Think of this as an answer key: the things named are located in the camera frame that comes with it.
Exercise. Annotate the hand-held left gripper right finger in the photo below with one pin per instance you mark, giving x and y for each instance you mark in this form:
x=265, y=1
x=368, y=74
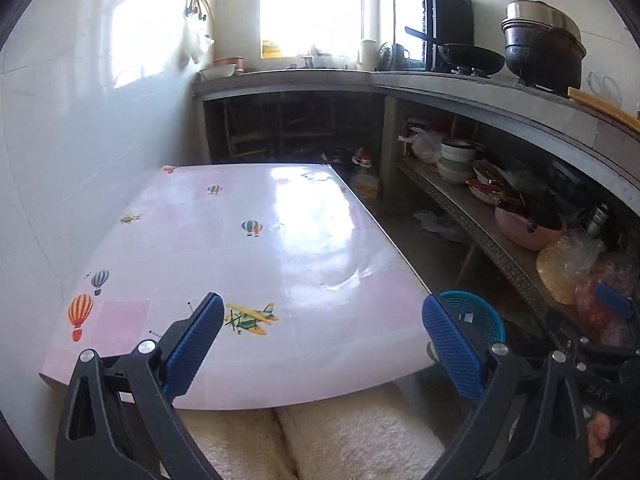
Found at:
x=450, y=345

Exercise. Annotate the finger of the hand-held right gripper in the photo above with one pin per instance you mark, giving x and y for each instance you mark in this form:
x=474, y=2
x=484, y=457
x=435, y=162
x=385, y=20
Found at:
x=615, y=302

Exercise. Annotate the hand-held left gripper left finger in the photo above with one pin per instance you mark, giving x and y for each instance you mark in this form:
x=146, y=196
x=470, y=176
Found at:
x=195, y=345

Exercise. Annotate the blue plastic basket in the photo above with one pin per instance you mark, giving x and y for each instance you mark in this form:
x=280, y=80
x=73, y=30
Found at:
x=480, y=315

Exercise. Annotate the person's right hand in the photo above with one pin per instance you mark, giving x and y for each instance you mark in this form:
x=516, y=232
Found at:
x=597, y=435

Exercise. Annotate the clear bag of red food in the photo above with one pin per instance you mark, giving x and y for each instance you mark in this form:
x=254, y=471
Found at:
x=592, y=310

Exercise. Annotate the clear bag of yellow food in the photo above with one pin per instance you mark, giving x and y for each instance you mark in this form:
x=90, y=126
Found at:
x=560, y=270

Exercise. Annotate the steel bottle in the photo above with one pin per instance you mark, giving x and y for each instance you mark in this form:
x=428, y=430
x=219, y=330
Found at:
x=598, y=220

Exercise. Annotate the pink plastic basin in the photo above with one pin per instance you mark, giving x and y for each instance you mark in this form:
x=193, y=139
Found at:
x=525, y=235

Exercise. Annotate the crumpled clear plastic bag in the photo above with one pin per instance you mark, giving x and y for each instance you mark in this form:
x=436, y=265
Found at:
x=440, y=227

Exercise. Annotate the white fleece trousers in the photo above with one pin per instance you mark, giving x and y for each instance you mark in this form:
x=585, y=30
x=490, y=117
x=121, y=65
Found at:
x=350, y=440

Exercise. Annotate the white dish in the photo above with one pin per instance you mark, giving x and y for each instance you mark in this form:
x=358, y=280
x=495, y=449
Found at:
x=487, y=180

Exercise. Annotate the cooking oil bottle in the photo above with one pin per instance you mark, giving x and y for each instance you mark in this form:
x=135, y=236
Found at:
x=364, y=182

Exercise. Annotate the stack of white bowls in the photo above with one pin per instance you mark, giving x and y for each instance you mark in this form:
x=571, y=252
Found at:
x=456, y=160

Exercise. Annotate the wooden cutting board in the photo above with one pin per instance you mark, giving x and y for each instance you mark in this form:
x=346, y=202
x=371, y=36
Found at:
x=600, y=107

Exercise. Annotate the white plastic bag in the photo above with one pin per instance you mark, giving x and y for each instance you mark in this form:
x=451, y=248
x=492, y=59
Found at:
x=197, y=40
x=425, y=146

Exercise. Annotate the black steamer pot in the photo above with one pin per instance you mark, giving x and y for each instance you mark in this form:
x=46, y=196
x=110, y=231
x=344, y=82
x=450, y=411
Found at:
x=542, y=55

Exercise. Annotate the white bowl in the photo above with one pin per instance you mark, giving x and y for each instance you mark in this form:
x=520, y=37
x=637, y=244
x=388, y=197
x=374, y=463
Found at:
x=217, y=73

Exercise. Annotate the black wok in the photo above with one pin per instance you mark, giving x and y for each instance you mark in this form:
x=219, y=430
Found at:
x=472, y=57

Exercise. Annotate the copper basin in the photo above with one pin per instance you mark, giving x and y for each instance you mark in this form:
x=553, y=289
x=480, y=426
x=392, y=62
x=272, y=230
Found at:
x=232, y=62

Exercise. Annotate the concrete kitchen counter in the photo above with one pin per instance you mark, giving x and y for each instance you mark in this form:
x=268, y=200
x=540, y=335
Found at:
x=300, y=80

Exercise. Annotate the small dark fan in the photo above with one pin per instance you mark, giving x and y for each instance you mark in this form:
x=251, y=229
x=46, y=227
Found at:
x=384, y=56

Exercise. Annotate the white jug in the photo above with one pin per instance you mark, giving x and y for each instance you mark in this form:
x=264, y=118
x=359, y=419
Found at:
x=366, y=55

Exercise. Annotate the yellow box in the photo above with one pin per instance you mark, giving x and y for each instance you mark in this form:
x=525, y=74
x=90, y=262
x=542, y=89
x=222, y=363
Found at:
x=271, y=49

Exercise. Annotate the black countertop oven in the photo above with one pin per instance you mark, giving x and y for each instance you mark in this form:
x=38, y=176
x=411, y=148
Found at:
x=450, y=25

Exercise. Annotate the window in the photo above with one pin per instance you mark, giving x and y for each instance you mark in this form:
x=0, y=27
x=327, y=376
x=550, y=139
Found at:
x=310, y=10

